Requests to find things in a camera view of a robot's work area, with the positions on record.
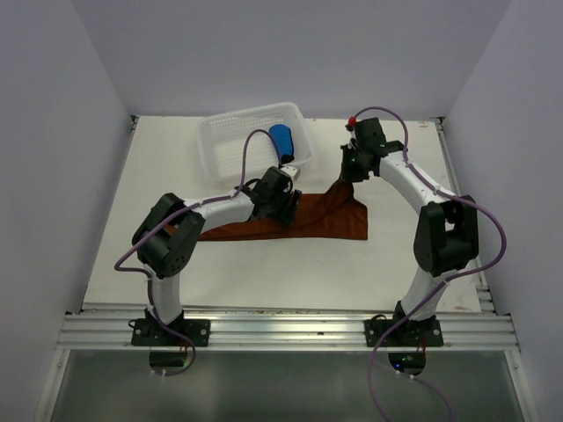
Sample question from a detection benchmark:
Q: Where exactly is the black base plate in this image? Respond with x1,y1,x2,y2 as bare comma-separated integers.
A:
363,314,444,347
128,318,210,347

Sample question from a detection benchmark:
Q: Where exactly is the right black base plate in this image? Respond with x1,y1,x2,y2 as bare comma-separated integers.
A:
363,314,444,347

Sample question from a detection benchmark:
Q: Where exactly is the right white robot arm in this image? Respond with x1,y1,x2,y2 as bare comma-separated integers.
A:
340,116,479,346

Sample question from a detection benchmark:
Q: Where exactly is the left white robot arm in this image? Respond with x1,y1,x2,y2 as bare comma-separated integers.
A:
133,165,301,346

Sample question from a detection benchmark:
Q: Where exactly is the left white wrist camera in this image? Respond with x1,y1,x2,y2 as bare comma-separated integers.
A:
281,165,301,182

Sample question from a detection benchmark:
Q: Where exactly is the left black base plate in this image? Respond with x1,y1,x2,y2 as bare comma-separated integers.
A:
128,318,210,347

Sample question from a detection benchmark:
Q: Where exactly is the blue and grey towel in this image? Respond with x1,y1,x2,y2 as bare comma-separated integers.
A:
269,124,295,164

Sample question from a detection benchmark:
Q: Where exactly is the white plastic basket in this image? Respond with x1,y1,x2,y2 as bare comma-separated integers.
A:
195,102,314,184

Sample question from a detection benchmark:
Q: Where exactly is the aluminium rail frame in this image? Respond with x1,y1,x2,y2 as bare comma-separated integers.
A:
36,116,538,421

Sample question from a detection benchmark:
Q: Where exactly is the brown towel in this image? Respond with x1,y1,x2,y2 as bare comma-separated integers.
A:
200,180,369,242

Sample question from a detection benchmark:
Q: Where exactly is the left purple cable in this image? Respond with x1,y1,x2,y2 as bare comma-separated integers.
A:
113,129,282,353

